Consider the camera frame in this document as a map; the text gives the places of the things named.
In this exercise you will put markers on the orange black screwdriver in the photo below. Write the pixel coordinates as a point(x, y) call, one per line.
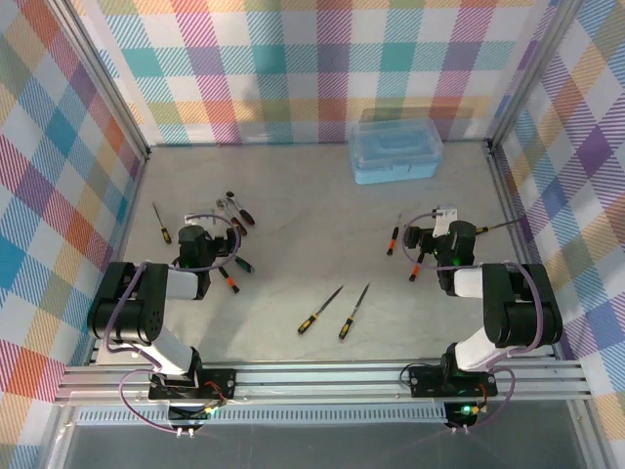
point(414, 273)
point(229, 281)
point(391, 243)

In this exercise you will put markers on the long yellow black screwdriver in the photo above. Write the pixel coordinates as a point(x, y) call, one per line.
point(482, 228)

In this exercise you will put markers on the small yellow black screwdriver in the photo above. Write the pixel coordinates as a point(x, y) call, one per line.
point(166, 235)

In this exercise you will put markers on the clear plastic tool box lid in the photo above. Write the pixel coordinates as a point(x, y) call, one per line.
point(395, 139)

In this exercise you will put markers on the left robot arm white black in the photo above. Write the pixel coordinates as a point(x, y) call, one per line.
point(127, 312)

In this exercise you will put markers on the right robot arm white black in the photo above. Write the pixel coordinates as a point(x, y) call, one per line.
point(517, 312)

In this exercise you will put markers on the small black controller board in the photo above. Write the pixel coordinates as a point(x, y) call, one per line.
point(188, 415)
point(464, 413)

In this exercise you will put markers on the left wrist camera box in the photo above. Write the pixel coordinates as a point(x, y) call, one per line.
point(200, 218)

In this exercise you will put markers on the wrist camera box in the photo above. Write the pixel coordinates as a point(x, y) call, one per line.
point(200, 218)
point(445, 217)

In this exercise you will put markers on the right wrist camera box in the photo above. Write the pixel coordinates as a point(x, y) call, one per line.
point(445, 217)

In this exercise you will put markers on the aluminium side rail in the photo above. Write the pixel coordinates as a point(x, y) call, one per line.
point(131, 200)
point(510, 195)

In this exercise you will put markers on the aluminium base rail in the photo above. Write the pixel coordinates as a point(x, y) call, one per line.
point(317, 383)

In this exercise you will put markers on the aluminium frame post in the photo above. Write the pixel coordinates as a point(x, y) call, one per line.
point(108, 83)
point(530, 73)

